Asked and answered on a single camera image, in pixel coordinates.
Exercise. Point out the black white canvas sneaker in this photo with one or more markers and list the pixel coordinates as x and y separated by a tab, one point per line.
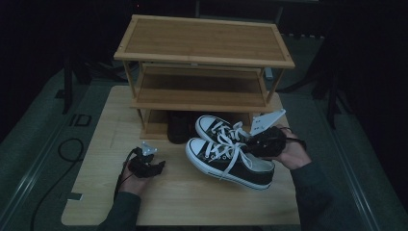
231	170
205	123

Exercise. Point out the dark metal stand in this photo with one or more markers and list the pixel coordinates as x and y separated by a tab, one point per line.
67	89
333	102

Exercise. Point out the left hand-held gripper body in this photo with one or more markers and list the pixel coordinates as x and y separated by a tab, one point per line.
141	166

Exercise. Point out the small grey block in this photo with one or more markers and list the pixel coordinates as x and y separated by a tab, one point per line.
268	73

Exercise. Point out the person's right hand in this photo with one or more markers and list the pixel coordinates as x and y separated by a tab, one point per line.
293	155

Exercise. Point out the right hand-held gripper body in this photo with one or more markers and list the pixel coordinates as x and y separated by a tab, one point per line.
267	144

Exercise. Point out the black leather shoe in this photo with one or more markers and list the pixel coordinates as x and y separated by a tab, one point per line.
179	128

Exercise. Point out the wooden three-tier shoe rack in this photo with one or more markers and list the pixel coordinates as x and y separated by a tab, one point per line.
205	41

